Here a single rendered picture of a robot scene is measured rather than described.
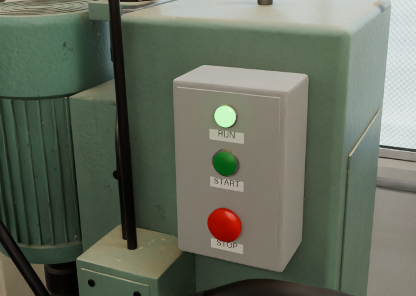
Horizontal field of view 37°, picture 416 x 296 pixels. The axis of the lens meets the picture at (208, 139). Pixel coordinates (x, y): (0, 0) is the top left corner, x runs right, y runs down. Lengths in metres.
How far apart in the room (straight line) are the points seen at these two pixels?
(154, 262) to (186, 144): 0.13
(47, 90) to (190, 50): 0.22
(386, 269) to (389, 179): 0.32
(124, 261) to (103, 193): 0.14
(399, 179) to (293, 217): 1.51
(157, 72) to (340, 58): 0.17
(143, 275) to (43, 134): 0.24
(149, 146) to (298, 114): 0.17
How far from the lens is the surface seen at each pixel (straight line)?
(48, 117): 0.73
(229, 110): 0.48
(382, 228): 2.11
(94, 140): 0.70
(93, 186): 0.72
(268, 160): 0.49
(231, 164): 0.50
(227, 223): 0.51
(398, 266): 2.17
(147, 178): 0.62
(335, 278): 0.60
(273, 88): 0.47
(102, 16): 0.69
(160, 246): 0.62
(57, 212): 0.78
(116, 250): 0.61
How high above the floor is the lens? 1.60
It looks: 20 degrees down
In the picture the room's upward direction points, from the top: 1 degrees counter-clockwise
